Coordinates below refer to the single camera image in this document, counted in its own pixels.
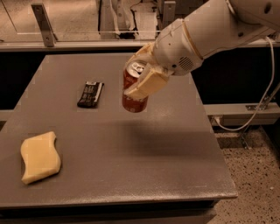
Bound right metal railing bracket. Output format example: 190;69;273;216
160;0;176;29

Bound yellow sponge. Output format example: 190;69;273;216
20;131;61;185

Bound red coke can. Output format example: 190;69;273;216
122;60;148;113

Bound metal railing beam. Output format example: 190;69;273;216
0;37;280;53

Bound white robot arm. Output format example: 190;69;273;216
124;0;280;100

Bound black snack bar wrapper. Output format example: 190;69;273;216
77;81;104;109

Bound white cable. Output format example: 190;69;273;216
213;36;277;132

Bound left metal railing bracket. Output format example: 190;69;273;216
31;3;56;47

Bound metal railing bracket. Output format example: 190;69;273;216
160;0;176;29
31;3;56;47

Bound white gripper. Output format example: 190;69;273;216
124;19;203;100

